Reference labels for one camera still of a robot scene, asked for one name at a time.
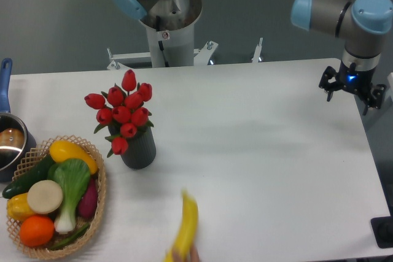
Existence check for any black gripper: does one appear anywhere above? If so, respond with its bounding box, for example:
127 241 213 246
319 61 387 115

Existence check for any yellow banana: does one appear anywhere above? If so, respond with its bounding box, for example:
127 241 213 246
164 190 199 261

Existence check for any red tulip bouquet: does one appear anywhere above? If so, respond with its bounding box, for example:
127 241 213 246
84 69 154 157

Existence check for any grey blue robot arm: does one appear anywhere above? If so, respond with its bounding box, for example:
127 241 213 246
112 0 392 109

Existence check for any dark grey ribbed vase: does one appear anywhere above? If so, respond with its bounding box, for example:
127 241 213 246
120 126 156 170

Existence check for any person's hand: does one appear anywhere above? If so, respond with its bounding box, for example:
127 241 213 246
172 245 201 262

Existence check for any black device at edge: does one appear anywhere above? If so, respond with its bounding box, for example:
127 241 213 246
370 216 392 249

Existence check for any purple sweet potato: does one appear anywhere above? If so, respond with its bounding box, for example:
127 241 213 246
77 179 98 219

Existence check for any green bok choy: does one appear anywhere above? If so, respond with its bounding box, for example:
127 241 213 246
48 158 90 234

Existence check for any yellow squash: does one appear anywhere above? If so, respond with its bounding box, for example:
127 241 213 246
49 140 98 175

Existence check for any green chili pepper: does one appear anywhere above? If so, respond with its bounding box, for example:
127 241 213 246
49 223 90 250

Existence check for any beige round disc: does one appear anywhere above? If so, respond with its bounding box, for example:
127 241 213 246
27 180 63 214

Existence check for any woven wicker basket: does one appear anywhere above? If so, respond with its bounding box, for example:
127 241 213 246
7 135 106 260

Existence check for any dark green cucumber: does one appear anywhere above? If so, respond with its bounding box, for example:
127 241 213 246
2 154 55 199

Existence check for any orange fruit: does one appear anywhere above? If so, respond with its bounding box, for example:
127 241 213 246
19 215 55 247

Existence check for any yellow bell pepper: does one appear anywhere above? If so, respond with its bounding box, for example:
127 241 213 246
7 193 36 222

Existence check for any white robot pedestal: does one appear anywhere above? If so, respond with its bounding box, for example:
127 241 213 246
141 0 202 68

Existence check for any white metal base frame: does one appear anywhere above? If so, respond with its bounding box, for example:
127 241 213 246
106 37 264 70

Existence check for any blue handled saucepan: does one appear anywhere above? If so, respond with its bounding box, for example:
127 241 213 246
1 58 36 183

